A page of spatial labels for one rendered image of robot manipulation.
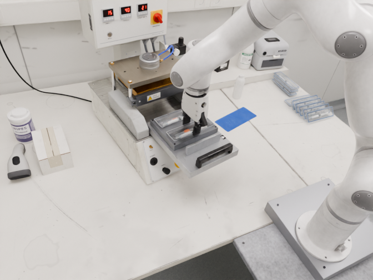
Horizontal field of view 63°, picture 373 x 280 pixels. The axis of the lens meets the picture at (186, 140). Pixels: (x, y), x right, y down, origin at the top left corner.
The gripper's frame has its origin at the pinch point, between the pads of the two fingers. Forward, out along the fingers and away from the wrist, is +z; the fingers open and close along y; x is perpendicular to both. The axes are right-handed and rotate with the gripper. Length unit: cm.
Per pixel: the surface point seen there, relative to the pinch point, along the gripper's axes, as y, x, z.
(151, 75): 23.1, 3.3, -9.4
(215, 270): -20, -15, 102
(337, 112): 37, -219, 102
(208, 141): -8.3, -2.0, 2.3
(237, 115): 18, -47, 27
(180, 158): -7.9, 10.1, 4.5
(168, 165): 4.2, 6.1, 22.0
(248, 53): 47, -78, 12
